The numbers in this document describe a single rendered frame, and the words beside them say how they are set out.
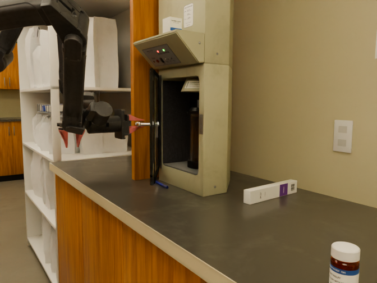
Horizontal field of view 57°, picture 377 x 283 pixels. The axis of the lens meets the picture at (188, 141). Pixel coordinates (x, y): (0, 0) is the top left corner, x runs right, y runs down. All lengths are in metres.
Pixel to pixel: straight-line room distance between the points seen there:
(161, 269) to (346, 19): 1.03
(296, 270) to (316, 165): 0.71
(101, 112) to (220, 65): 0.45
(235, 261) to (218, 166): 0.55
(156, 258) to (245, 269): 0.35
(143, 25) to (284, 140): 0.76
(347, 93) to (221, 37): 0.48
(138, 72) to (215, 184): 0.57
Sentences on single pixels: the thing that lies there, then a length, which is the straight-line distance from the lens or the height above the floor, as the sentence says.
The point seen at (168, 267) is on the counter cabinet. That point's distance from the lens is 0.99.
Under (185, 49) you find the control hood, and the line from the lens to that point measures 1.20.
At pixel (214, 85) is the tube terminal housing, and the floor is 1.34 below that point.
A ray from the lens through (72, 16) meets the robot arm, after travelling 0.87.
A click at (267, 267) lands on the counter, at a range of 0.78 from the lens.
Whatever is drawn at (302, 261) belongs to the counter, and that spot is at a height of 0.94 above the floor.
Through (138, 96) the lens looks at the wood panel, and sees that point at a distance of 1.49.
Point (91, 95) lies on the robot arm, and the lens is 1.44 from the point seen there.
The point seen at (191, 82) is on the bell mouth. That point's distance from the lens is 1.32.
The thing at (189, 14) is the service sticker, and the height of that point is 1.59.
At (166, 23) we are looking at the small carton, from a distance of 1.29.
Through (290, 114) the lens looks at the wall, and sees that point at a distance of 1.50.
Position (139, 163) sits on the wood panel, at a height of 1.01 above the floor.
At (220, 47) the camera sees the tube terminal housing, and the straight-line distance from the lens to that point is 1.27.
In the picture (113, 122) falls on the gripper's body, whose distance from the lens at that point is 1.20.
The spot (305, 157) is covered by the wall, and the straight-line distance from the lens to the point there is 1.46.
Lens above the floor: 1.28
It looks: 7 degrees down
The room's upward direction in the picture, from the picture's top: straight up
